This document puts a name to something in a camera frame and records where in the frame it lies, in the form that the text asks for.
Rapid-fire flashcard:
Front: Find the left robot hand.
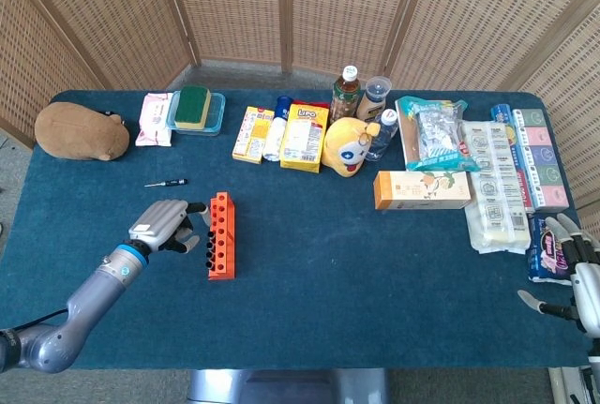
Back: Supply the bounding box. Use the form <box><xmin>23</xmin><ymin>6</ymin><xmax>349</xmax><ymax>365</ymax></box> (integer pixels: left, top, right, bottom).
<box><xmin>127</xmin><ymin>199</ymin><xmax>211</xmax><ymax>255</ymax></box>

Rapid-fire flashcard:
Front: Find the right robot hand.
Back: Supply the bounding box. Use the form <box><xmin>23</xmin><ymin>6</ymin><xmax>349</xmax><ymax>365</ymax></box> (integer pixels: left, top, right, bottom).
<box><xmin>517</xmin><ymin>214</ymin><xmax>600</xmax><ymax>337</ymax></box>

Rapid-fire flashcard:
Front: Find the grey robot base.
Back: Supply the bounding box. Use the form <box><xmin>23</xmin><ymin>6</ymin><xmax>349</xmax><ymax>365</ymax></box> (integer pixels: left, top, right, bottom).
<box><xmin>187</xmin><ymin>368</ymin><xmax>390</xmax><ymax>404</ymax></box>

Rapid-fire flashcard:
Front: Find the orange screwdriver rack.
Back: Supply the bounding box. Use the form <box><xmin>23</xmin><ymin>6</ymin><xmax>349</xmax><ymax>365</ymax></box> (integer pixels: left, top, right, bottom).
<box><xmin>207</xmin><ymin>191</ymin><xmax>238</xmax><ymax>281</ymax></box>

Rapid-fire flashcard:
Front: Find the purple blue paper pack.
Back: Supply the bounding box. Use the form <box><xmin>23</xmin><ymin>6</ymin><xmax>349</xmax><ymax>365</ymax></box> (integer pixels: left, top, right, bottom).
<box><xmin>526</xmin><ymin>213</ymin><xmax>578</xmax><ymax>284</ymax></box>

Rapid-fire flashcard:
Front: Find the white pink wet wipes pack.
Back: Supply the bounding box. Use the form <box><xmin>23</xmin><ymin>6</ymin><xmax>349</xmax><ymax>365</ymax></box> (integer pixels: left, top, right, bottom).
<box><xmin>135</xmin><ymin>92</ymin><xmax>174</xmax><ymax>148</ymax></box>

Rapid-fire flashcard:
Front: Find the yellow green sponge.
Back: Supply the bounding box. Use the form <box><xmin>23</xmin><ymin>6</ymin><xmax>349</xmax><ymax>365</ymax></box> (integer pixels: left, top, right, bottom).
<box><xmin>173</xmin><ymin>85</ymin><xmax>213</xmax><ymax>131</ymax></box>

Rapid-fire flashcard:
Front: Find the clear container blue lid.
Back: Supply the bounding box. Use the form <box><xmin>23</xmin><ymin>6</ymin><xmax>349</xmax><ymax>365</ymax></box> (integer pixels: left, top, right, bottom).
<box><xmin>167</xmin><ymin>90</ymin><xmax>227</xmax><ymax>137</ymax></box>

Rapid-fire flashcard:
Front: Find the small yellow carton box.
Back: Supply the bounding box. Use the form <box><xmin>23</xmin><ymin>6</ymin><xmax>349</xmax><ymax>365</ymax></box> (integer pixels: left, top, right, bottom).
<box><xmin>232</xmin><ymin>105</ymin><xmax>276</xmax><ymax>165</ymax></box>

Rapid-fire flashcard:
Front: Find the brown plush capybara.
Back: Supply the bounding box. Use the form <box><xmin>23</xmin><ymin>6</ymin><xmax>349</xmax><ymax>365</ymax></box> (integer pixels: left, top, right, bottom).
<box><xmin>34</xmin><ymin>101</ymin><xmax>131</xmax><ymax>162</ymax></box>

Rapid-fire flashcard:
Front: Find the long white wrapped pack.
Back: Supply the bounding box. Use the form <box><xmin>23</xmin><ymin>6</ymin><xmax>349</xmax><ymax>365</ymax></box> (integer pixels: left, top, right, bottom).
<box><xmin>461</xmin><ymin>119</ymin><xmax>533</xmax><ymax>255</ymax></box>

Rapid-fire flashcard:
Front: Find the multicolour tissue pack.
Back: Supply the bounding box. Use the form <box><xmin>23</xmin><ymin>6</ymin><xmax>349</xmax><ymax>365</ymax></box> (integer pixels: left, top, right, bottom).
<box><xmin>511</xmin><ymin>108</ymin><xmax>571</xmax><ymax>212</ymax></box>

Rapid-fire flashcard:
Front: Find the white bottle blue cap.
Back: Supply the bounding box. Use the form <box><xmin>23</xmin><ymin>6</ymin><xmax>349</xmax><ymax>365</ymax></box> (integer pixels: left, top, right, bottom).
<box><xmin>262</xmin><ymin>95</ymin><xmax>295</xmax><ymax>162</ymax></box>

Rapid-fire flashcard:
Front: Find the yellow biscuit bag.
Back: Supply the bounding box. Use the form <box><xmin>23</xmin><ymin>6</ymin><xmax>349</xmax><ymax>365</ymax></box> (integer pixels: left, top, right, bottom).
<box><xmin>279</xmin><ymin>100</ymin><xmax>331</xmax><ymax>174</ymax></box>

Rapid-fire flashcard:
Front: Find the blue wrapped pack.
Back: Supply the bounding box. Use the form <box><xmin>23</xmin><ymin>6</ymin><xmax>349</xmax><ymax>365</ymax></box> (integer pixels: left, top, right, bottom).
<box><xmin>490</xmin><ymin>103</ymin><xmax>535</xmax><ymax>213</ymax></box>

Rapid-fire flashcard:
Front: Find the yellow plush toy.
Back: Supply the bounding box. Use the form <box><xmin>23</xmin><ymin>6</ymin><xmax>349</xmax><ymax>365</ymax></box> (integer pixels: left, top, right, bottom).
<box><xmin>321</xmin><ymin>116</ymin><xmax>382</xmax><ymax>179</ymax></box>

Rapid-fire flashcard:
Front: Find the blue carpet table cover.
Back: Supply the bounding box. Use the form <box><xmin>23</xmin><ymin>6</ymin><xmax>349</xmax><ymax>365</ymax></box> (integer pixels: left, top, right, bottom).
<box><xmin>0</xmin><ymin>89</ymin><xmax>594</xmax><ymax>371</ymax></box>

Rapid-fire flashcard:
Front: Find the orange white carton box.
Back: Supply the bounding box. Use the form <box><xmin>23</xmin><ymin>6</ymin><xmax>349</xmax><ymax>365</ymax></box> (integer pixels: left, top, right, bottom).
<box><xmin>372</xmin><ymin>170</ymin><xmax>473</xmax><ymax>211</ymax></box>

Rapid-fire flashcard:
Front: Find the teal snack bag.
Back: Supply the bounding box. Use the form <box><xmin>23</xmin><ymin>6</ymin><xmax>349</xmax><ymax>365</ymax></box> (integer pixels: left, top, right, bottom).
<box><xmin>396</xmin><ymin>96</ymin><xmax>482</xmax><ymax>173</ymax></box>

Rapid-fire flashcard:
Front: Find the tea bottle green label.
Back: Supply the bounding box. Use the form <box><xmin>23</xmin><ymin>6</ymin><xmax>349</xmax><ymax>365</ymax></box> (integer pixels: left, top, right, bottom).
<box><xmin>329</xmin><ymin>65</ymin><xmax>362</xmax><ymax>124</ymax></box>

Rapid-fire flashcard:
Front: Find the rattan folding screen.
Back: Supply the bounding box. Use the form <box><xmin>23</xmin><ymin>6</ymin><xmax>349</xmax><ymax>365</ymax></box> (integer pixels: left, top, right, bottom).
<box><xmin>0</xmin><ymin>0</ymin><xmax>600</xmax><ymax>208</ymax></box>

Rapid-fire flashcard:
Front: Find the clear water bottle white cap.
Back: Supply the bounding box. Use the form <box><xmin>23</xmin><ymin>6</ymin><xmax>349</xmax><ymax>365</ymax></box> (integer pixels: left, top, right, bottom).
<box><xmin>364</xmin><ymin>108</ymin><xmax>399</xmax><ymax>162</ymax></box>

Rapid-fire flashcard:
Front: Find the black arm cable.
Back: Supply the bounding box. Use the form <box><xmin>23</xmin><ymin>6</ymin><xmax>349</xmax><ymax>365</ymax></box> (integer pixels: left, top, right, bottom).
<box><xmin>11</xmin><ymin>308</ymin><xmax>71</xmax><ymax>330</ymax></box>

